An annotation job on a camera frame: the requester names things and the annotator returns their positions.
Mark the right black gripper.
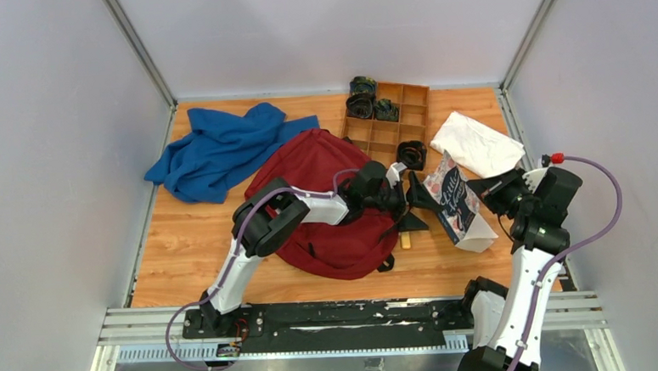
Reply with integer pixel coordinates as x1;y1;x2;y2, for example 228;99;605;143
467;166;539;220

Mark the Little Women book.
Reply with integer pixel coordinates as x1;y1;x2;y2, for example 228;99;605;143
423;151;498;254

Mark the red backpack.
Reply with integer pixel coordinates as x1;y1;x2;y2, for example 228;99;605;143
244;129;397;280

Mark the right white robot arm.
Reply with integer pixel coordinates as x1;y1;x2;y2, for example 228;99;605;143
458;166;583;371

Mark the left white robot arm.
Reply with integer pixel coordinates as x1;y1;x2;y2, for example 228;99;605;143
198;161;442;339

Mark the white folded cloth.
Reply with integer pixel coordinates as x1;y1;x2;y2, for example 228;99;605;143
430;112;526;178

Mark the rolled tie with orange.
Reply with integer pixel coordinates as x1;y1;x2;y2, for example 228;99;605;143
396;140;427;171

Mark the wooden divided tray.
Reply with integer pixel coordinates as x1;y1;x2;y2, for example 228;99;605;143
340;81;430;166

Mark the rolled green tie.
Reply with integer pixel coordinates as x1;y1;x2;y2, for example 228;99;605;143
374;98;400;122

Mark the rolled dark tie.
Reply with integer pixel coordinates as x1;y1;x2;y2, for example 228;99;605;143
345;93;375;120

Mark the blue cloth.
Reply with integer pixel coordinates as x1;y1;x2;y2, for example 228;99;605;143
144;102;320;204

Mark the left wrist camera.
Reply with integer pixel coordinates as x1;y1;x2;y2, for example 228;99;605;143
385;161;408;188

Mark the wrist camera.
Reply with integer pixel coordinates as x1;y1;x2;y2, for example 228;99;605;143
385;161;408;188
522;155;552;194

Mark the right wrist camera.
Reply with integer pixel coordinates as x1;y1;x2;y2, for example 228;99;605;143
522;155;552;194

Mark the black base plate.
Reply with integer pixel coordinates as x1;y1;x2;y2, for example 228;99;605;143
182;298;474;355

